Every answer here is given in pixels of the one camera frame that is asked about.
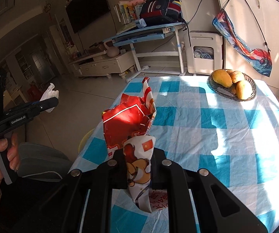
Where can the white television cabinet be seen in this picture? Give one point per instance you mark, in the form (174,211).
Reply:
(100,65)

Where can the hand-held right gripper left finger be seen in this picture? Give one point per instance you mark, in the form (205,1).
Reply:
(118,172)

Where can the row of books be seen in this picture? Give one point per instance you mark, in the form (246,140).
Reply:
(126,13)

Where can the pink kettlebell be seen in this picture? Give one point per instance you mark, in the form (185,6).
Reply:
(112,50)

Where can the white air purifier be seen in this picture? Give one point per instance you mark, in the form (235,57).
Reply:
(203,43)

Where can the white tissue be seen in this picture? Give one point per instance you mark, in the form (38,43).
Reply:
(49,93)

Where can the green board book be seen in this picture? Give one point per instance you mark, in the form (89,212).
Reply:
(127,27)

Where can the white storage cabinet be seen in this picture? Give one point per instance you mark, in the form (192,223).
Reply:
(275,29)

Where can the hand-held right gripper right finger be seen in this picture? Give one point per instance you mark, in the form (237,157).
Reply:
(157,172)

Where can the woven fruit basket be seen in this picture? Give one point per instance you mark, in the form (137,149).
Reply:
(226,93)

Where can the small plush toy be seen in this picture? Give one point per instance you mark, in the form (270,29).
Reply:
(68,1)

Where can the yellow mango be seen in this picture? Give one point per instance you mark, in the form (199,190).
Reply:
(244,90)
(237,75)
(222,78)

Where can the red plastic stool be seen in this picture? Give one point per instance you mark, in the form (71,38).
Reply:
(32,91)

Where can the yellow plastic stool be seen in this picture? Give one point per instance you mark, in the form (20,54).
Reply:
(84,142)

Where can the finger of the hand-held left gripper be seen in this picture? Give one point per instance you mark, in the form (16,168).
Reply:
(47,104)

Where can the navy striped backpack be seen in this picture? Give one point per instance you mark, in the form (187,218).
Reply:
(161,9)

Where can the pink plush toy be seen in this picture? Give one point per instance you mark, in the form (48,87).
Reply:
(135,3)

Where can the blue study desk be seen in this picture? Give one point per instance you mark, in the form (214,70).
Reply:
(139,32)

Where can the person's left leg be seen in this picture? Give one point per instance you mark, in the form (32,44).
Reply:
(32,199)

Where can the black wall television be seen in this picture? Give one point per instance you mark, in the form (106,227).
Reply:
(88,7)

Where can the red snack wrapper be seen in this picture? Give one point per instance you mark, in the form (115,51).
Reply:
(127,121)

